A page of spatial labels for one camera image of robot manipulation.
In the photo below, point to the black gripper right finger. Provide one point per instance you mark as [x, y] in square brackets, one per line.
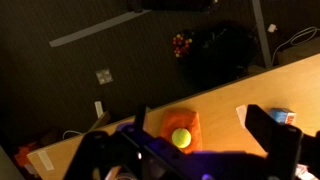
[283, 146]

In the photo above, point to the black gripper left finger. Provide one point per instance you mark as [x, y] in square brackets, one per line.
[93, 150]

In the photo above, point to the yellow tennis ball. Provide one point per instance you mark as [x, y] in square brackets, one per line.
[181, 138]

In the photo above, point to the blue band-aid box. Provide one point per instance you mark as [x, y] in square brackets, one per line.
[281, 116]

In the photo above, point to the small white block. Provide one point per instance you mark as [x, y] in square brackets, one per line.
[99, 109]

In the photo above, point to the floor outlet plate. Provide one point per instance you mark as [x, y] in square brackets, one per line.
[104, 76]

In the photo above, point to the orange towel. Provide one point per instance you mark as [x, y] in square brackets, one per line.
[180, 120]

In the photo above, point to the black bag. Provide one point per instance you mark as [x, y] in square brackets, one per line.
[220, 56]

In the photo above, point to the grey metal desk leg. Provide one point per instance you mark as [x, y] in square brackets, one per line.
[100, 28]
[261, 33]

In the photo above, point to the white charger plug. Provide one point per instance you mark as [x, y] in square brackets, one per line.
[272, 28]

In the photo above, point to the colourful bead cluster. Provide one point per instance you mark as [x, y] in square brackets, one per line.
[181, 45]

